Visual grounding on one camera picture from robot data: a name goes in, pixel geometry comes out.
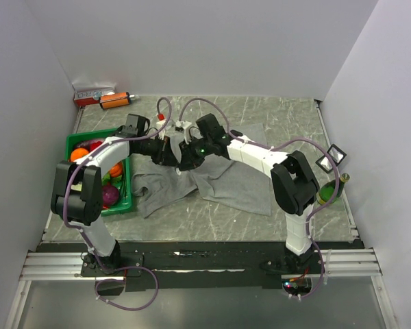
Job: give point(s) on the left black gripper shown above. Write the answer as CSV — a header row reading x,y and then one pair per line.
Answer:
x,y
166,155

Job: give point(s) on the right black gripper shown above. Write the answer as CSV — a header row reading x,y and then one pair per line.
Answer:
x,y
189,161

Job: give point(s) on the grey garment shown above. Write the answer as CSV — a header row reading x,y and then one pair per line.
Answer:
x,y
219,180

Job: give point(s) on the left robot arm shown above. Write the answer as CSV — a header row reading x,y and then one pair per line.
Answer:
x,y
77,190

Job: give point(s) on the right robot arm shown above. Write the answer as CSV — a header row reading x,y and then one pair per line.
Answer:
x,y
294,183

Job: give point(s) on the small orange pumpkin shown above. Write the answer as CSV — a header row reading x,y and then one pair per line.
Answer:
x,y
116,170

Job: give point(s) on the green lettuce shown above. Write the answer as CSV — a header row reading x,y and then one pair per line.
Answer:
x,y
106,179

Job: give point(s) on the green plastic crate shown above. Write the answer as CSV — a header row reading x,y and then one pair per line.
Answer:
x,y
123,182

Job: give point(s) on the purple cabbage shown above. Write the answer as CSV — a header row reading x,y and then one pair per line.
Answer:
x,y
110,195

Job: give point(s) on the red bell pepper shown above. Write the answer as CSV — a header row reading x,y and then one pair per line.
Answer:
x,y
94,145

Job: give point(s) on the orange cylinder tool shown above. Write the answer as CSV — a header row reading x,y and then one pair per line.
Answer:
x,y
117,100

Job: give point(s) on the purple eggplant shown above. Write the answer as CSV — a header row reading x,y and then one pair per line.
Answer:
x,y
86,144

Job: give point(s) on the orange fruit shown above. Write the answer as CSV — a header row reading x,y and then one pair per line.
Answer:
x,y
78,153

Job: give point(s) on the red white box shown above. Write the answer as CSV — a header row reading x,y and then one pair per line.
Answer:
x,y
90,97

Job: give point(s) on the green yellow round object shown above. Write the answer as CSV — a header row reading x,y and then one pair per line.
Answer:
x,y
327,190

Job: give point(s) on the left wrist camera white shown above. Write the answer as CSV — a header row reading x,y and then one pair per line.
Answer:
x,y
161,125

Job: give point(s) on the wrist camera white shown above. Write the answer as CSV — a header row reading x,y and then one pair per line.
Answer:
x,y
184,127
161,125

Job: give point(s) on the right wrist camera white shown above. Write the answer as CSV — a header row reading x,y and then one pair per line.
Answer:
x,y
184,127

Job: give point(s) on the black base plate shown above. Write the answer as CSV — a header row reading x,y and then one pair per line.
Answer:
x,y
200,265

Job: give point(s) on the black square frame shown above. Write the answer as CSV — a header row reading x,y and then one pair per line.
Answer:
x,y
336,154

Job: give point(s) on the aluminium rail frame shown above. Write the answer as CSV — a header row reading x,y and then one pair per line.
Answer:
x,y
53,293

